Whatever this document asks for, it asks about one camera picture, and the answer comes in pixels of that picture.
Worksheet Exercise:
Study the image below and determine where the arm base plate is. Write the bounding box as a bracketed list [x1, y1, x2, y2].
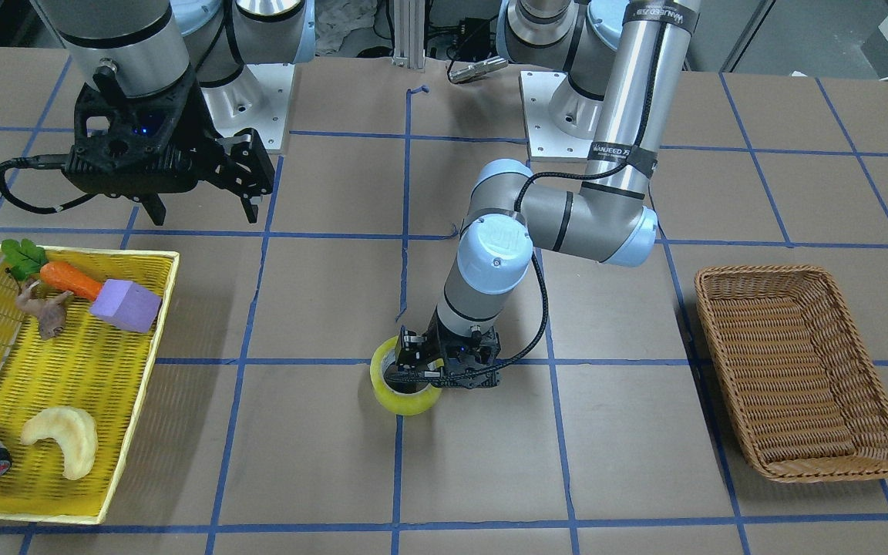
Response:
[201, 64, 298, 154]
[520, 70, 603, 162]

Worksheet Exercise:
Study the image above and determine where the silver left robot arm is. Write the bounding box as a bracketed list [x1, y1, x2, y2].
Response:
[372, 1, 701, 395]

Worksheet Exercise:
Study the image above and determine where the toy carrot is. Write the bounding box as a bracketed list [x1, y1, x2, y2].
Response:
[0, 238, 103, 301]

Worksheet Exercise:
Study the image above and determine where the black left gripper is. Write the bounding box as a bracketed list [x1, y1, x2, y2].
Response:
[383, 324, 501, 390]

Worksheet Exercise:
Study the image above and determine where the yellow tape roll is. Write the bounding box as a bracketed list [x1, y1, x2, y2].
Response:
[369, 336, 442, 417]

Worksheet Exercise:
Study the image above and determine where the purple foam block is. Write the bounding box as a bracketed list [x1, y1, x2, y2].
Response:
[89, 280, 163, 334]

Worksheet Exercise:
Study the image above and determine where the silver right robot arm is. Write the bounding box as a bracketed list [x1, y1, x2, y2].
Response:
[31, 1, 316, 225]

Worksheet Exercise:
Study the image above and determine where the toy banana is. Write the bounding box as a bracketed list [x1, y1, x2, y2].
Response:
[20, 406, 98, 481]

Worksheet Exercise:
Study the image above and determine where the aluminium frame post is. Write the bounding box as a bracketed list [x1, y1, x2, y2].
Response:
[390, 0, 426, 72]

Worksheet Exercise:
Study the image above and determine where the brown wicker basket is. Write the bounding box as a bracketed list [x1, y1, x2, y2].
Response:
[695, 266, 888, 483]

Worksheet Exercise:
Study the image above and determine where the brown toy animal figure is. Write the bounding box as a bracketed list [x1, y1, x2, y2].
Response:
[5, 267, 73, 340]

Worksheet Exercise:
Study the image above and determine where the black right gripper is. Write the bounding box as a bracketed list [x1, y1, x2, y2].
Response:
[62, 66, 275, 226]

